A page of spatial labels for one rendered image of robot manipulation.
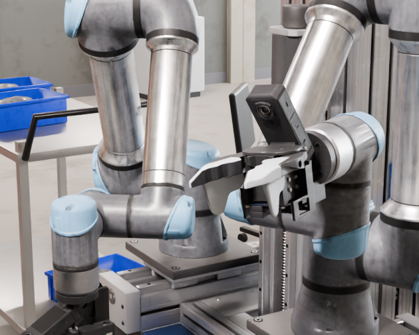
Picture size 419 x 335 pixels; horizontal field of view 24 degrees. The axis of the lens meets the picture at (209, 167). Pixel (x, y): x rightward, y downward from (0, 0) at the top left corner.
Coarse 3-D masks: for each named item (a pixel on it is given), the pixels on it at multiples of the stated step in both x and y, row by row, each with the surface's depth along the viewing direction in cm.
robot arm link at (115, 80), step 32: (96, 0) 172; (128, 0) 171; (96, 32) 175; (128, 32) 174; (96, 64) 182; (128, 64) 184; (96, 96) 190; (128, 96) 188; (128, 128) 193; (96, 160) 202; (128, 160) 197; (128, 192) 203
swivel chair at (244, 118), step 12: (240, 84) 502; (240, 96) 487; (240, 108) 485; (240, 120) 483; (252, 120) 512; (240, 132) 481; (252, 132) 510; (240, 144) 481; (252, 144) 508; (240, 228) 527; (240, 240) 529
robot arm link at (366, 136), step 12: (336, 120) 126; (348, 120) 127; (360, 120) 128; (372, 120) 131; (348, 132) 124; (360, 132) 126; (372, 132) 129; (360, 144) 125; (372, 144) 128; (360, 156) 126; (372, 156) 129; (360, 168) 127; (336, 180) 127; (348, 180) 127; (360, 180) 128
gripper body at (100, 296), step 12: (60, 300) 158; (72, 300) 157; (84, 300) 157; (96, 300) 161; (108, 300) 162; (84, 312) 160; (96, 312) 161; (108, 312) 163; (72, 324) 160; (84, 324) 161; (96, 324) 161; (108, 324) 161
